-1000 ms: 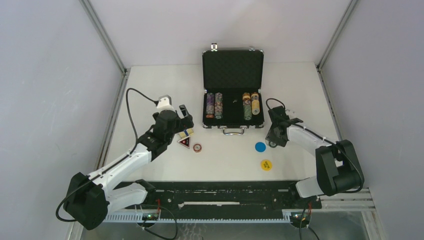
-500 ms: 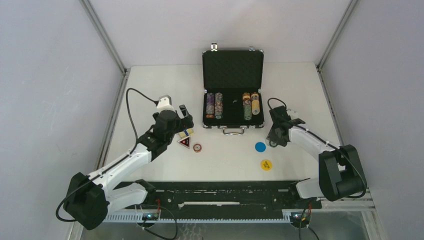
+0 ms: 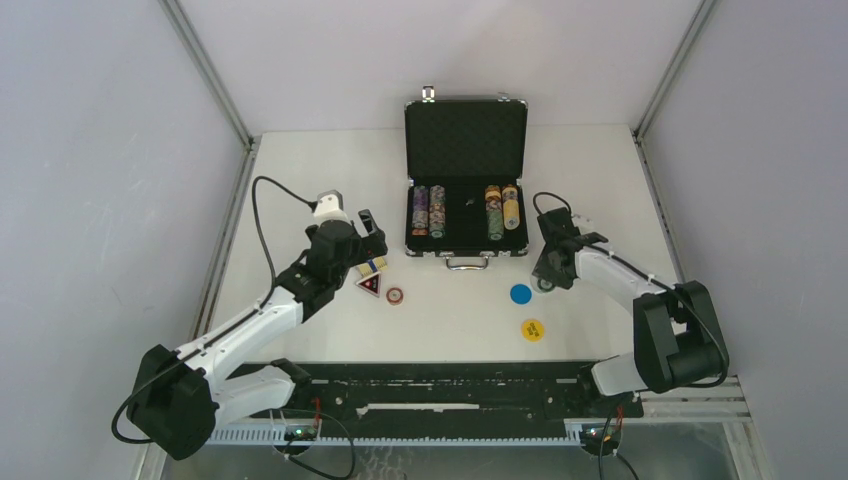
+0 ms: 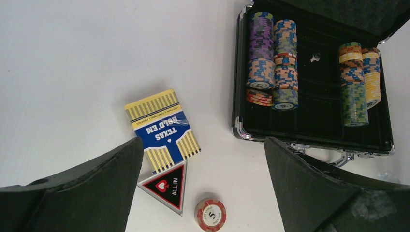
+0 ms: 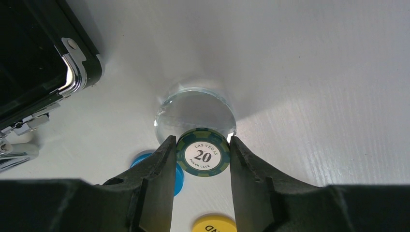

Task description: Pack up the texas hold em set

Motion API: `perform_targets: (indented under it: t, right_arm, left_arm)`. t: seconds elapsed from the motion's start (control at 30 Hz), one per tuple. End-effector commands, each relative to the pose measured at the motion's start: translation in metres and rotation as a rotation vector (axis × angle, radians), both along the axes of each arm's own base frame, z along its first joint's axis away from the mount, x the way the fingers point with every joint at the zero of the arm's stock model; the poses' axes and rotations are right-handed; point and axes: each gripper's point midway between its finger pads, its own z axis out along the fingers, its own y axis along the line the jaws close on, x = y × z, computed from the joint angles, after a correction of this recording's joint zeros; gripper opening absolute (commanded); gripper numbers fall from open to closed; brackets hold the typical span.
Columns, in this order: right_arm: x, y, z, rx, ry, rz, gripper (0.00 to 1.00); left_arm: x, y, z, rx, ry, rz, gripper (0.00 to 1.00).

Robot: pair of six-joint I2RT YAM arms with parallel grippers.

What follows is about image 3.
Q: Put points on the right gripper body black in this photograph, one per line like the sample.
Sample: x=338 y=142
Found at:
x=546 y=267

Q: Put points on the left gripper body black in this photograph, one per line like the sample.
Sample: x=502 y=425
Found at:
x=362 y=248

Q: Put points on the black aluminium poker case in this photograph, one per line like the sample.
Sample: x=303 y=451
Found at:
x=465 y=143

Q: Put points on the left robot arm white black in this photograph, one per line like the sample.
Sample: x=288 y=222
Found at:
x=181 y=396

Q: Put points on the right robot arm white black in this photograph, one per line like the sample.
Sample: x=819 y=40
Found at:
x=677 y=339

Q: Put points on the playing card deck box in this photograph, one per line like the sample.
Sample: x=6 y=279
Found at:
x=372 y=266

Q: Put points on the red black triangular button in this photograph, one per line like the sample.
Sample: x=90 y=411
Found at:
x=371 y=284

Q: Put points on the yellow chip row far right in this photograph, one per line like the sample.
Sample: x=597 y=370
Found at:
x=510 y=207

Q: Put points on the blue round button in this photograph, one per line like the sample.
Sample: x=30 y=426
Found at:
x=521 y=294

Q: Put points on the red white poker chip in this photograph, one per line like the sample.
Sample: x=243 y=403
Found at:
x=395 y=296

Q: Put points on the green orange chip row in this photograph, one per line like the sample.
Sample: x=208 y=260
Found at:
x=494 y=213

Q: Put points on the purple chip row far left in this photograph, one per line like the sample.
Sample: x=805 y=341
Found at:
x=420 y=211

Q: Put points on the yellow round button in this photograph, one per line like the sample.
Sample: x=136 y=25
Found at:
x=533 y=330

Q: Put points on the green chip row inner left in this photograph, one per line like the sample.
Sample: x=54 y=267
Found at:
x=437 y=215

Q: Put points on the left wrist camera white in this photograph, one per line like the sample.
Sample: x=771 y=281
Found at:
x=329 y=207

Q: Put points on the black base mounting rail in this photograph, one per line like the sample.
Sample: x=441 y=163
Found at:
x=443 y=401

